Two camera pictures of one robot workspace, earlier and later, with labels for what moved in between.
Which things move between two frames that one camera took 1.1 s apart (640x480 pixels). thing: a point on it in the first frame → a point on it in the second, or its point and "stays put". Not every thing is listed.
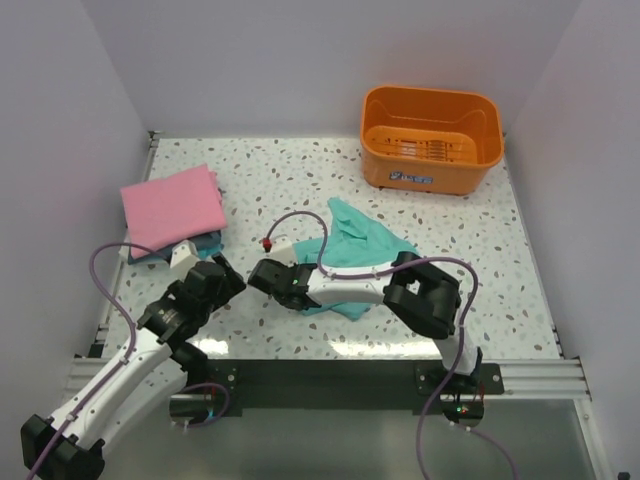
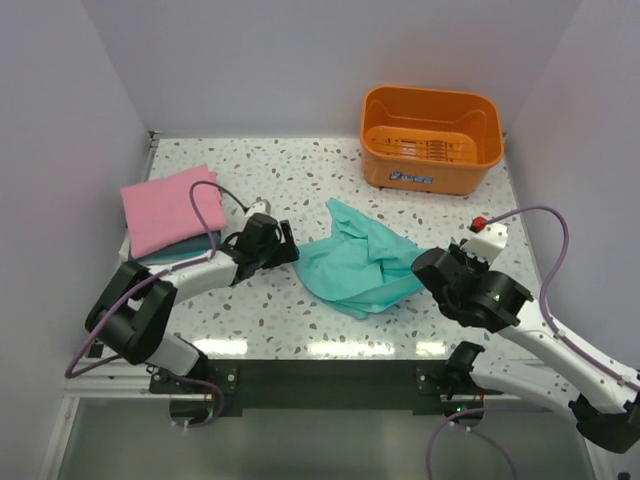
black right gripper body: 282,299 → 472,263
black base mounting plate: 342,387 stays put
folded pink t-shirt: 165,210 stays put
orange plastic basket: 436,141 stays put
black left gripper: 231,285 → 284,252
